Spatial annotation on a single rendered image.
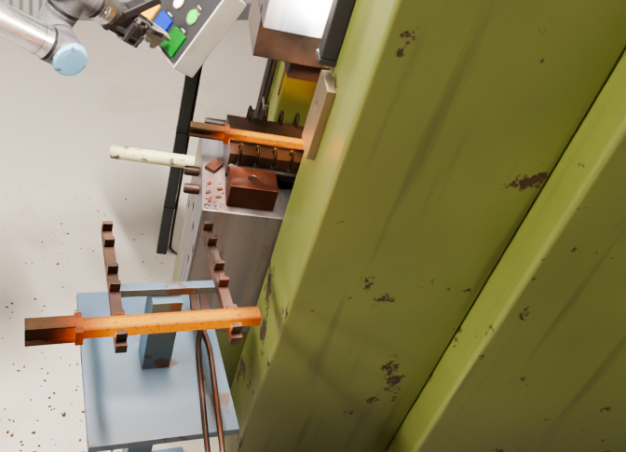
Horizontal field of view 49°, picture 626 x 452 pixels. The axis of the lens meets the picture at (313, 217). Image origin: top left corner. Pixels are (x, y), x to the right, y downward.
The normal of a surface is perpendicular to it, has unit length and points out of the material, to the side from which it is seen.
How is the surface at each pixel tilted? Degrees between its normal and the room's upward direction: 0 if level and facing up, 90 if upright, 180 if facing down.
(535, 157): 90
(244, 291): 90
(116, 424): 0
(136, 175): 0
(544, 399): 90
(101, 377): 0
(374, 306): 90
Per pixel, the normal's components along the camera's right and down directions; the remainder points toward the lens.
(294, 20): 0.12, 0.65
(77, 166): 0.25, -0.75
